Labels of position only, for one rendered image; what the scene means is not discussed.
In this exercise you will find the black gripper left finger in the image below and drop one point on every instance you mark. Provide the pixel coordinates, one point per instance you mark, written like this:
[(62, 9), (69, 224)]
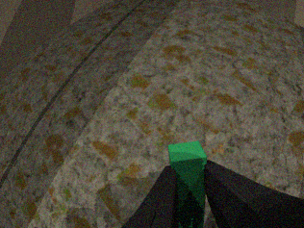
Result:
[(159, 208)]

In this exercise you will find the green rectangular post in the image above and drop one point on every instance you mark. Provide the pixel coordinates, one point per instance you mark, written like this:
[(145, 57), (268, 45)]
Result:
[(188, 160)]

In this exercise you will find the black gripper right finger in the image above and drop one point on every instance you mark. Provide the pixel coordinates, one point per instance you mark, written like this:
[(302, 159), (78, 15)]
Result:
[(237, 202)]

